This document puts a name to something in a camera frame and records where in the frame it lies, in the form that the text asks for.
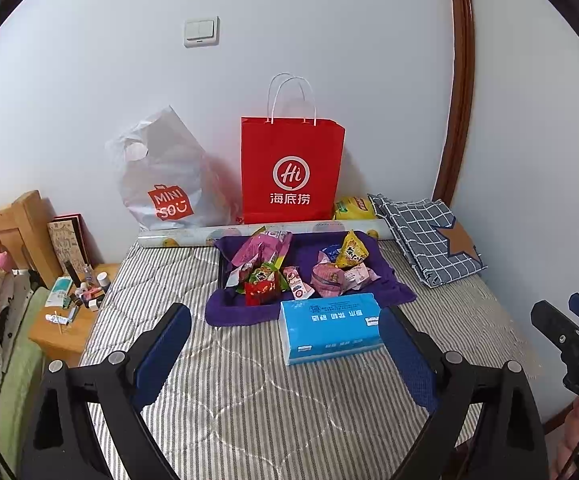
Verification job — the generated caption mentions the pink striped snack packet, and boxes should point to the pink striped snack packet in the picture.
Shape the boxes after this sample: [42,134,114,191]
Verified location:
[311,261,346,298]

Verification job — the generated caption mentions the wooden bed headboard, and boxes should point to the wooden bed headboard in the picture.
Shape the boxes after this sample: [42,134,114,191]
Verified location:
[0,190,65,288]

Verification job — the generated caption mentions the large pink snack packet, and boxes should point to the large pink snack packet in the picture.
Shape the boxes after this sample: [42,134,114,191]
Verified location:
[230,227,294,283]

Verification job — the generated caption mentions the yellow snack packet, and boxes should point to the yellow snack packet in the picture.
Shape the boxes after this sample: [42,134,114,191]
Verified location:
[335,230,370,269]

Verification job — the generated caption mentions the cluster of small toiletries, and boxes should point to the cluster of small toiletries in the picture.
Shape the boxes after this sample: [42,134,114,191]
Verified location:
[44,260,112,326]

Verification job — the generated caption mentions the teal tube box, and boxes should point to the teal tube box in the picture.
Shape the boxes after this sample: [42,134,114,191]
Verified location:
[44,276,74,308]

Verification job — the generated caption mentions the white plastic shopping bag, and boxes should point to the white plastic shopping bag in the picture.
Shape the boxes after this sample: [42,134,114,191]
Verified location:
[105,106,242,228]

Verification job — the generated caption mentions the brown wooden door frame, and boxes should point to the brown wooden door frame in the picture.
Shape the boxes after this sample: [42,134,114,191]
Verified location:
[432,0,476,206]

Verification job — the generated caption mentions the brown baseboard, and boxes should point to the brown baseboard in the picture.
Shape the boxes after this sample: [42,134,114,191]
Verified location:
[542,407,577,436]

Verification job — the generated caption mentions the red paper bag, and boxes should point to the red paper bag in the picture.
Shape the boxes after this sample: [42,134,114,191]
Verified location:
[240,73,346,225]

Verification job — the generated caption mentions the wooden nightstand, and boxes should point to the wooden nightstand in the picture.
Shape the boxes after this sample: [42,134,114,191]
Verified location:
[28,262,120,368]

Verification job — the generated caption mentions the blue checked folded cloth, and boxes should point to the blue checked folded cloth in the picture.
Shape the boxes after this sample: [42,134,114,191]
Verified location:
[368,192,487,288]

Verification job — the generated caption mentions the silver snack packet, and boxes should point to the silver snack packet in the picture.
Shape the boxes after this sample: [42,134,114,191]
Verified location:
[282,266,316,301]

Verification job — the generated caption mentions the person's right hand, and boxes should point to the person's right hand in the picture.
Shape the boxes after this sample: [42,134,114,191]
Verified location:
[552,399,579,480]

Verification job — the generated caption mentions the brown framed card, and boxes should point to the brown framed card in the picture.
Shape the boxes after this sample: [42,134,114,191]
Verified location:
[46,215,91,281]

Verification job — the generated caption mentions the red snack packet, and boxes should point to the red snack packet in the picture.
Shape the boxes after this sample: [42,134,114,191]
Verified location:
[244,267,284,307]

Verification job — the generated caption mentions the green blanket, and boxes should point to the green blanket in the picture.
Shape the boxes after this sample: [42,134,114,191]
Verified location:
[0,285,52,466]

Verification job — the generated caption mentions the white light switch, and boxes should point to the white light switch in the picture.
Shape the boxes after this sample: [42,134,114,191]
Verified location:
[184,16,220,48]

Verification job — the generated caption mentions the patterned wrapping paper roll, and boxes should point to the patterned wrapping paper roll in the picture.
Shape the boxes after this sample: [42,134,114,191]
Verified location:
[136,218,387,251]

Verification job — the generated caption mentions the yellow snack bag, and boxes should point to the yellow snack bag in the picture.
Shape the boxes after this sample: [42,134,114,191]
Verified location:
[333,196,376,221]

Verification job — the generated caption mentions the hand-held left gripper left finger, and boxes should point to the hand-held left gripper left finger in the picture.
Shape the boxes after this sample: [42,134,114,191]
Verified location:
[19,302,192,480]

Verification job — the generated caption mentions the blue tissue pack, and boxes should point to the blue tissue pack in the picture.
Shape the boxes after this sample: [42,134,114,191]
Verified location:
[279,292,385,366]

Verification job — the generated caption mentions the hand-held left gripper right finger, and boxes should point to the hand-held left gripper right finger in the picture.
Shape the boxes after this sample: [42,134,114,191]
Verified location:
[379,306,550,480]

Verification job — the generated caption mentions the striped bed mattress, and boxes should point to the striped bed mattress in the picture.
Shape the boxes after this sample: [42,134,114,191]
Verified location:
[76,220,545,480]

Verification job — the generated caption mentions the purple towel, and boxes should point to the purple towel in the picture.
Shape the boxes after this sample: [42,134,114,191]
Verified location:
[205,231,417,328]

